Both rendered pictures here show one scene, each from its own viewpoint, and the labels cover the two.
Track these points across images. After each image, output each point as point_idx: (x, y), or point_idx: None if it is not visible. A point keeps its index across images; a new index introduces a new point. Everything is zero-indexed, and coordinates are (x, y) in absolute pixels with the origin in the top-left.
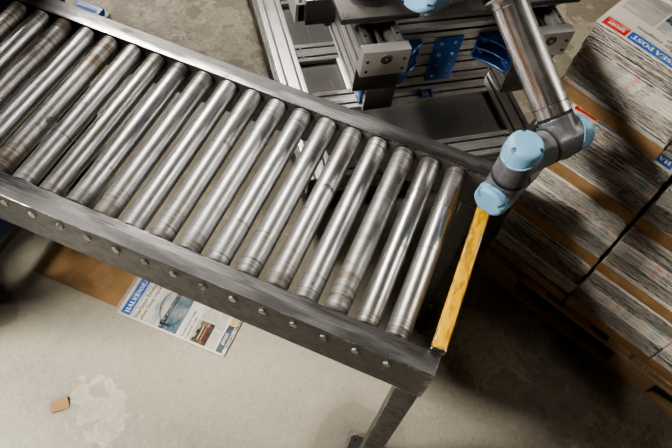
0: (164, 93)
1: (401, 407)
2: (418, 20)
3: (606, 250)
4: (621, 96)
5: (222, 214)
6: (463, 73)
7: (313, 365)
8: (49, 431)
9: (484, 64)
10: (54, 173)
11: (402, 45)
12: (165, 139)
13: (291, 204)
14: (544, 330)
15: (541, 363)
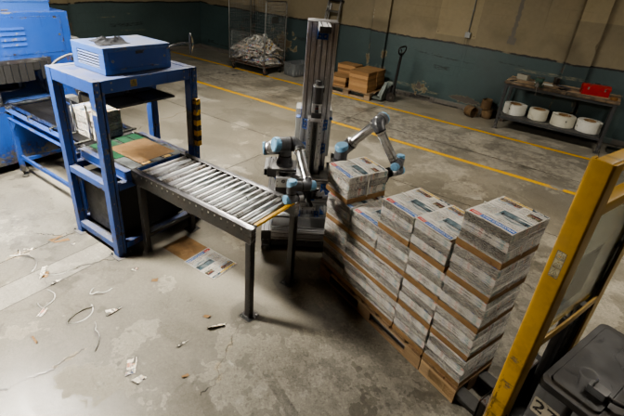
0: (213, 175)
1: (248, 255)
2: (300, 176)
3: (345, 248)
4: (337, 185)
5: (214, 198)
6: (318, 200)
7: (243, 288)
8: (148, 285)
9: (326, 197)
10: (176, 184)
11: (288, 177)
12: (208, 183)
13: (234, 199)
14: (337, 296)
15: (331, 305)
